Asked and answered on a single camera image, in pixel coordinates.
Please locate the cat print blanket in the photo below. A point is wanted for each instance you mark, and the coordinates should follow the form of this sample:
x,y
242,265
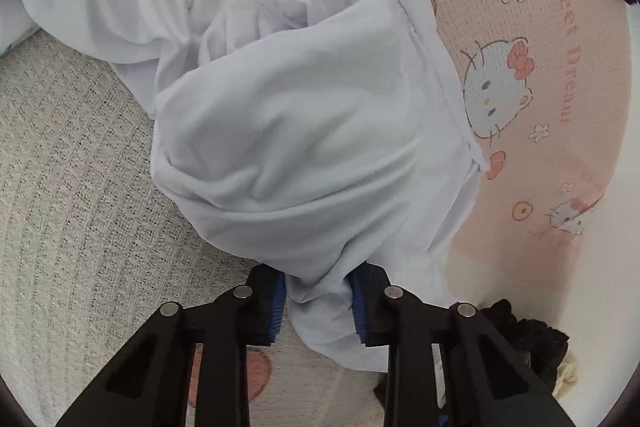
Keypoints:
x,y
75,157

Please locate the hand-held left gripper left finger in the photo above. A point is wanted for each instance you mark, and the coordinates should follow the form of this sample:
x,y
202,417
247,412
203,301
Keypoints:
x,y
276,312

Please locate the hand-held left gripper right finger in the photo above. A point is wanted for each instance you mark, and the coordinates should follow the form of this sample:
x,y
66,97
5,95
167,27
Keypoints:
x,y
357,307

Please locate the cream cloth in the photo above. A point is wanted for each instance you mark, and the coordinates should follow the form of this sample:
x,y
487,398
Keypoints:
x,y
567,374

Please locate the black cloth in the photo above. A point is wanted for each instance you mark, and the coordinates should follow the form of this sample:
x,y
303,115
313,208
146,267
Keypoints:
x,y
530,337

